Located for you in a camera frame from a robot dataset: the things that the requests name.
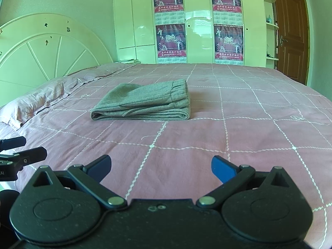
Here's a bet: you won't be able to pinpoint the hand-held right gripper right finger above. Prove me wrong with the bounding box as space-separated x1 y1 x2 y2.
196 156 290 209

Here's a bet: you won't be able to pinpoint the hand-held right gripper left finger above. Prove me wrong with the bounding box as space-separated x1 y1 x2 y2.
32 155 128 210

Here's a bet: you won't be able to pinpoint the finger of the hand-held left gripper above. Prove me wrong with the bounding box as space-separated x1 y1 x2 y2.
0 146 48 172
0 136 27 151

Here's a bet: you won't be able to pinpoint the grey pants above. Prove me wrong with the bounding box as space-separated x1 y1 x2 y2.
90 79 191 121

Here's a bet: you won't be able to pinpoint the pink checked bed cover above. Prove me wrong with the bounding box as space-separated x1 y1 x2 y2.
0 63 332 249

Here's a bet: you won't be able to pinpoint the pink pillow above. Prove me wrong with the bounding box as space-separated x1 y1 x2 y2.
70 63 137 80
0 76 79 130

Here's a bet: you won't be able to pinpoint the white bed headboard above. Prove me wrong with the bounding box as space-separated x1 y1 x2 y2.
0 13 115 107

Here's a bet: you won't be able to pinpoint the white glossy wardrobe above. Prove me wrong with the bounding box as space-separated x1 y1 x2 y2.
113 0 267 68

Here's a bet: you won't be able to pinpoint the white corner shelf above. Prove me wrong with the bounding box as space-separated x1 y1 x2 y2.
261 0 280 69

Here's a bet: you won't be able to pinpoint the brown wooden door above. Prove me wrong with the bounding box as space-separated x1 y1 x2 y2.
268 0 310 85

